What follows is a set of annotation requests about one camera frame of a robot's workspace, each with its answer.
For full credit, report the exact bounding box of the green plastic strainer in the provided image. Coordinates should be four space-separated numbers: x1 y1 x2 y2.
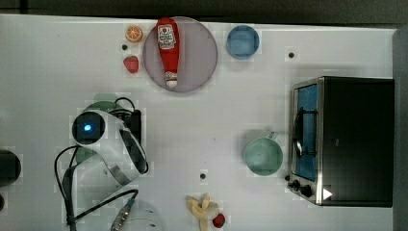
75 101 121 164

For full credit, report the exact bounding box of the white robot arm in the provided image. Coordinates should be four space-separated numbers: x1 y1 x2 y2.
62 110 148 231

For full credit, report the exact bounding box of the grey round plate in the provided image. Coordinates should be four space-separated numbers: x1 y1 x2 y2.
142 16 217 92

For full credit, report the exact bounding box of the green mug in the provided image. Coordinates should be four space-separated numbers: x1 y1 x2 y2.
243 132 283 176

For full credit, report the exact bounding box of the blue round bowl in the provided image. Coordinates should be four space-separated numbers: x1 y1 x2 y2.
226 25 260 60

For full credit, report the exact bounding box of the red strawberry toy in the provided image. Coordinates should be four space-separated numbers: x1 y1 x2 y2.
123 56 139 74

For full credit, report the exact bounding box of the peeled banana toy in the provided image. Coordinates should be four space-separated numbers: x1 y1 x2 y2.
187 194 219 231

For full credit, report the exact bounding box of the red ketchup bottle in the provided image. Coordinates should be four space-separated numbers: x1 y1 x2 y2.
156 17 180 89

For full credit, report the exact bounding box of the small red fruit toy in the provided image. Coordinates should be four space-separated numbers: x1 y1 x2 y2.
213 213 225 228

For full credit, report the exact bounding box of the orange slice toy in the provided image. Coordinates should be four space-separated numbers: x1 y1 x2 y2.
125 26 143 43

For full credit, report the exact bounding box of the black toaster oven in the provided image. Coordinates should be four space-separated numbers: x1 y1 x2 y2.
285 76 395 208

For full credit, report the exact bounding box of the black object at table edge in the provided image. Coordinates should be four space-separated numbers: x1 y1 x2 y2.
0 150 21 187

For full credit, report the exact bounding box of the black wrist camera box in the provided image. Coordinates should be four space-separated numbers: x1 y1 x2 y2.
112 109 141 142

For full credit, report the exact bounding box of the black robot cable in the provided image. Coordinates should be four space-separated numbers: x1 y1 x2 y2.
53 96 140 231

